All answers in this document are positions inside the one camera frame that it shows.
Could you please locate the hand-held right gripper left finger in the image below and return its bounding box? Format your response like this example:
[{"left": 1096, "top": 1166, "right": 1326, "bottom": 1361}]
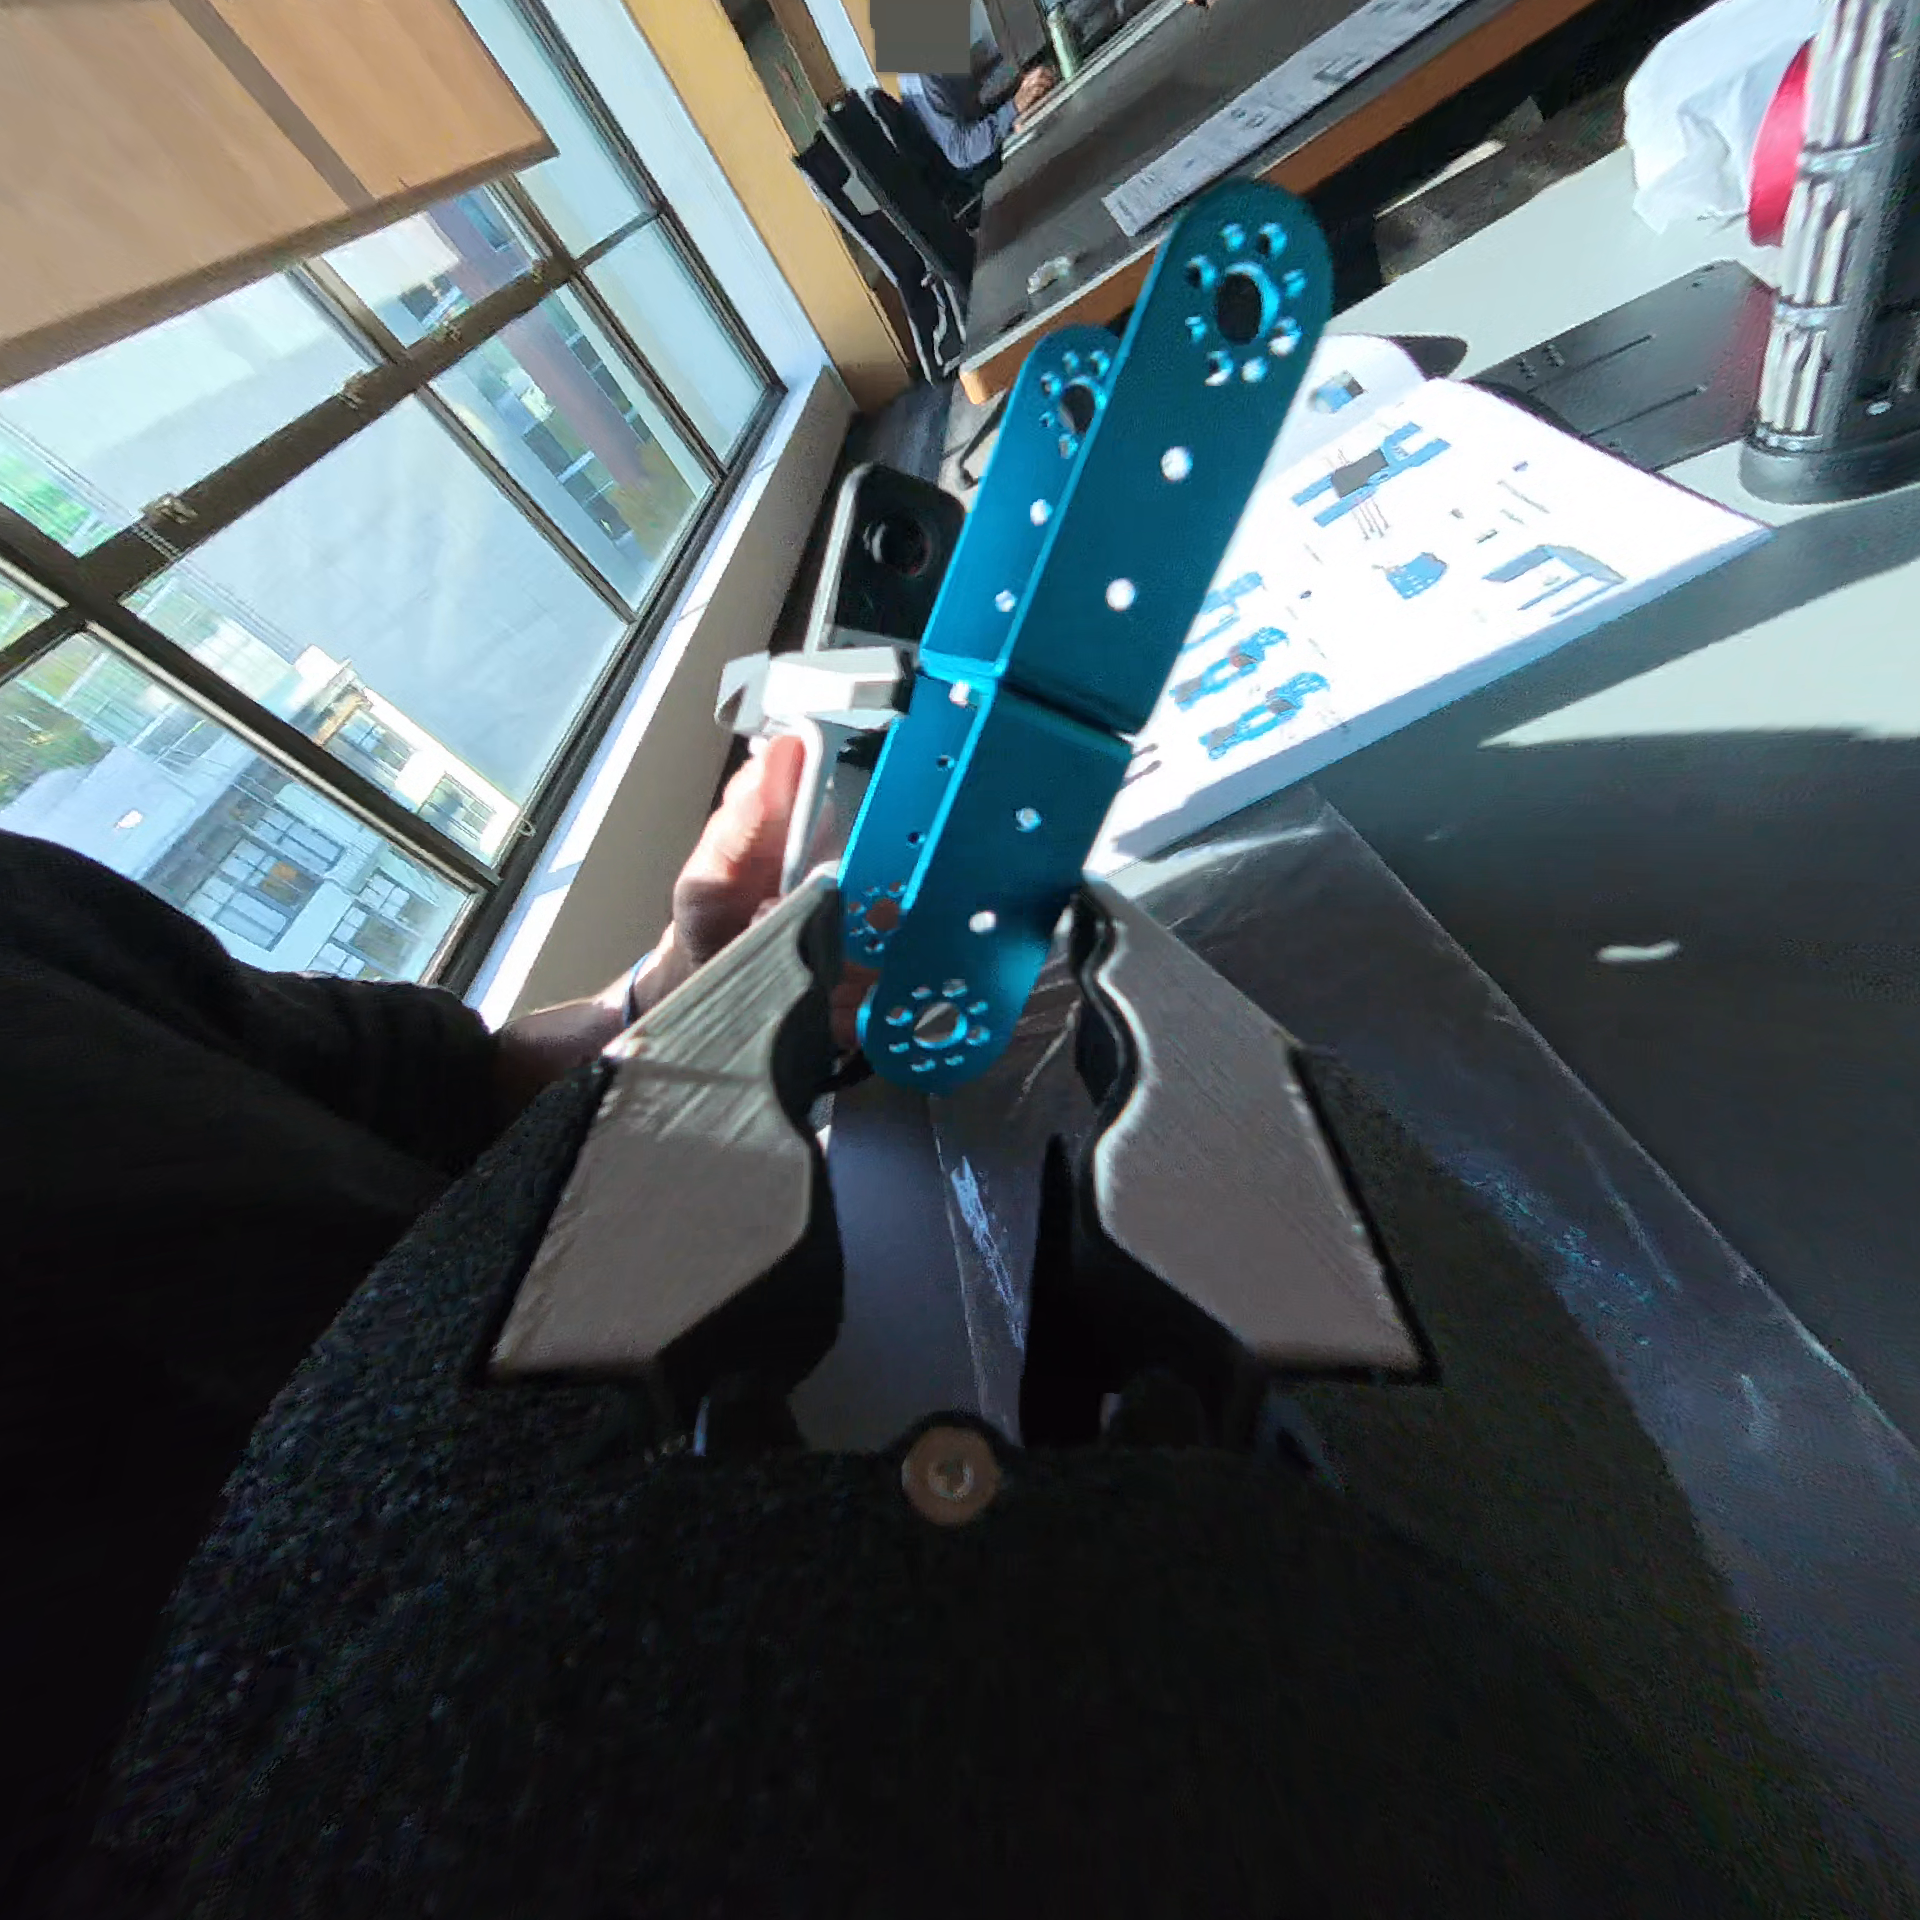
[{"left": 487, "top": 879, "right": 847, "bottom": 1382}]

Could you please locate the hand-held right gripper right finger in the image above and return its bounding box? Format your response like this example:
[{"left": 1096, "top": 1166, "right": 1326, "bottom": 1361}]
[{"left": 1073, "top": 875, "right": 1431, "bottom": 1373}]

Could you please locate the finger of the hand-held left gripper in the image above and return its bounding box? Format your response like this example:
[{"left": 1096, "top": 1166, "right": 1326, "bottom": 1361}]
[{"left": 713, "top": 643, "right": 913, "bottom": 879}]

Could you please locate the blue metal bracket assembly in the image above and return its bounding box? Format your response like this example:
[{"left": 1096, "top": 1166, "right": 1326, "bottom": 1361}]
[{"left": 832, "top": 180, "right": 1336, "bottom": 1103}]

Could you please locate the person's left forearm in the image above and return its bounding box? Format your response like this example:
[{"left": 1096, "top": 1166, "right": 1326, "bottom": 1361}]
[{"left": 487, "top": 956, "right": 709, "bottom": 1107}]

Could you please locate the person's left hand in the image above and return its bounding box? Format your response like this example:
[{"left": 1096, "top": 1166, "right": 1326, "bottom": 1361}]
[{"left": 669, "top": 730, "right": 847, "bottom": 1007}]

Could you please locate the black office chair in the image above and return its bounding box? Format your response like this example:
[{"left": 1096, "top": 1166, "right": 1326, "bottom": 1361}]
[{"left": 789, "top": 86, "right": 989, "bottom": 386}]

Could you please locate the large glass window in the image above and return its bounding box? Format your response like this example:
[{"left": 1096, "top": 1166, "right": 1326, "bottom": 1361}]
[{"left": 0, "top": 0, "right": 789, "bottom": 995}]

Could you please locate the person's black clothing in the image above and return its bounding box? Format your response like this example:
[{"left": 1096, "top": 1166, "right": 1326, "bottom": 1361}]
[{"left": 0, "top": 838, "right": 545, "bottom": 1920}]

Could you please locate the wooden table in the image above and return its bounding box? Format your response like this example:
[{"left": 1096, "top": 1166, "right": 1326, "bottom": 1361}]
[{"left": 956, "top": 0, "right": 1607, "bottom": 411}]

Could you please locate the printed instruction manual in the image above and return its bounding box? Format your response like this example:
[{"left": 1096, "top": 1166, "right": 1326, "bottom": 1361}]
[{"left": 1086, "top": 340, "right": 1774, "bottom": 866}]

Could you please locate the white printed paper sheet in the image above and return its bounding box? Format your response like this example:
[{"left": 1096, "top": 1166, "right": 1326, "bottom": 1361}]
[{"left": 1098, "top": 0, "right": 1519, "bottom": 241}]

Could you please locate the black flat panel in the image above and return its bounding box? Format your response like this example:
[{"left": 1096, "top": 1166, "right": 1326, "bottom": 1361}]
[{"left": 1480, "top": 261, "right": 1806, "bottom": 467}]

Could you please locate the wooden window blind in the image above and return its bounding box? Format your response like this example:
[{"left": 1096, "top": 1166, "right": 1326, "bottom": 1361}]
[{"left": 0, "top": 0, "right": 560, "bottom": 396}]

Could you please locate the white crumpled plastic bag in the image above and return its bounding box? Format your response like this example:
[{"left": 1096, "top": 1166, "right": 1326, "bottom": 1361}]
[{"left": 1617, "top": 0, "right": 1837, "bottom": 253}]

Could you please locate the red cylinder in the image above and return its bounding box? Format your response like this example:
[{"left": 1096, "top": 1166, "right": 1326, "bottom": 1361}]
[{"left": 1748, "top": 45, "right": 1821, "bottom": 261}]

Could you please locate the black ribbed cylinder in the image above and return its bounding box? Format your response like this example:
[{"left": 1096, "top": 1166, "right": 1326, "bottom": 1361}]
[{"left": 1732, "top": 0, "right": 1920, "bottom": 508}]

